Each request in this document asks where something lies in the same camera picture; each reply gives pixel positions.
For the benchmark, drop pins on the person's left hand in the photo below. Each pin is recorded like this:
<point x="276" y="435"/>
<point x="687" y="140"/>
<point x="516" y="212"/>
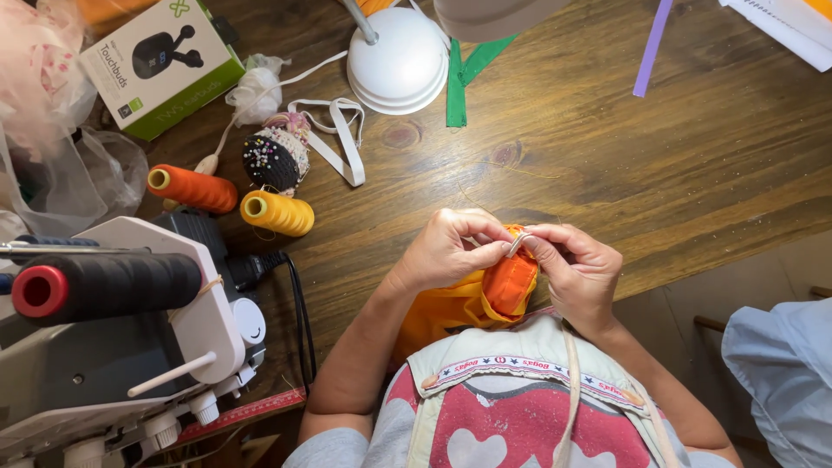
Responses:
<point x="432" y="253"/>

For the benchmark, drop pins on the person's right hand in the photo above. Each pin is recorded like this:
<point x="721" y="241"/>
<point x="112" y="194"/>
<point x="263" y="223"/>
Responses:
<point x="585" y="279"/>

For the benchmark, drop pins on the orange and yellow fabric piece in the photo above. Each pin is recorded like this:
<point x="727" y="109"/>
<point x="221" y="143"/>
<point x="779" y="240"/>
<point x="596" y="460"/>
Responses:
<point x="455" y="312"/>

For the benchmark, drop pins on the small white elastic strip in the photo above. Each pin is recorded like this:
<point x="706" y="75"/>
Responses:
<point x="517" y="244"/>

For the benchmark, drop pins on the loose yellow thread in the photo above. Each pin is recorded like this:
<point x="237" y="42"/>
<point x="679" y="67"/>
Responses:
<point x="520" y="170"/>

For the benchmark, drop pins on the wooden chair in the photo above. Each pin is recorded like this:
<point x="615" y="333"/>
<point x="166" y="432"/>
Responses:
<point x="712" y="324"/>

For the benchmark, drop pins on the white elastic band loop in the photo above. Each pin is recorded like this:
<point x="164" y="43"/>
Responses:
<point x="344" y="140"/>

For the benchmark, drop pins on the yellow thread cone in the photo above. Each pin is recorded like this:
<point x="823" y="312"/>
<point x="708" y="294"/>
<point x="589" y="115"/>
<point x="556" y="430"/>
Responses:
<point x="279" y="212"/>

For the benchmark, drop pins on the grey shirt with red hearts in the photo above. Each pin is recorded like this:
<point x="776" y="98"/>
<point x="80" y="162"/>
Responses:
<point x="494" y="422"/>

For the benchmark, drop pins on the green ribbon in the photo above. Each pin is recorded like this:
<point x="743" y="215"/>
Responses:
<point x="458" y="84"/>

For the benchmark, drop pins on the crocheted pin cushion with pins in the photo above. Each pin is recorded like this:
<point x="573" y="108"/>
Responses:
<point x="276" y="159"/>

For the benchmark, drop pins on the white round lamp base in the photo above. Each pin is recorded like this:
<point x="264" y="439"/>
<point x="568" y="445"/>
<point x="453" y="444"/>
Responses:
<point x="398" y="65"/>

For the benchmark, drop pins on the white tulle wad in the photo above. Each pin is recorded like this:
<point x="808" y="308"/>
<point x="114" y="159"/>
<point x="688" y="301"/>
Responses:
<point x="257" y="91"/>

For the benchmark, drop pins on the purple paper strip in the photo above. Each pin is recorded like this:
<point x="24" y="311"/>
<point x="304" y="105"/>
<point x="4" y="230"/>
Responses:
<point x="652" y="49"/>

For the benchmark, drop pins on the black power adapter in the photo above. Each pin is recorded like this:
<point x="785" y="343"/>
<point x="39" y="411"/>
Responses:
<point x="192" y="231"/>

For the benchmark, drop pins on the metal lamp pole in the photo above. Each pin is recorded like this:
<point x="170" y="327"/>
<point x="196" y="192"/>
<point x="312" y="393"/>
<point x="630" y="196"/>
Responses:
<point x="361" y="21"/>

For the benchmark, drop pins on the red measuring ruler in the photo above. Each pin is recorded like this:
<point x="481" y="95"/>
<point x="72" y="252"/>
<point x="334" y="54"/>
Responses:
<point x="247" y="413"/>

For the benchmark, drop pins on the orange thread cone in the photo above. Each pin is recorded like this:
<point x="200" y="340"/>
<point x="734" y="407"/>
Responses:
<point x="195" y="188"/>

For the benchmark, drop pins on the black thread cone red core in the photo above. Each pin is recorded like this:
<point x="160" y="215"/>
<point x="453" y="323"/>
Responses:
<point x="110" y="286"/>

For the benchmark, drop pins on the white and green earbuds box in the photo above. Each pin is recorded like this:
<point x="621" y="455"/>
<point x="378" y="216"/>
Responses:
<point x="162" y="65"/>

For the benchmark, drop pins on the white overlock sewing machine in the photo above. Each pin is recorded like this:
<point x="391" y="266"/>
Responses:
<point x="97" y="370"/>

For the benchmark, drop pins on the clear plastic bag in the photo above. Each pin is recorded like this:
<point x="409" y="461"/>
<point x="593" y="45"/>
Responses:
<point x="78" y="175"/>

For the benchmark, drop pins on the orange fabric scrap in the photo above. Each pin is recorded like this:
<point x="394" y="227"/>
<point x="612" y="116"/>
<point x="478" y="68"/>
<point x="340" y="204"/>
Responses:
<point x="107" y="8"/>

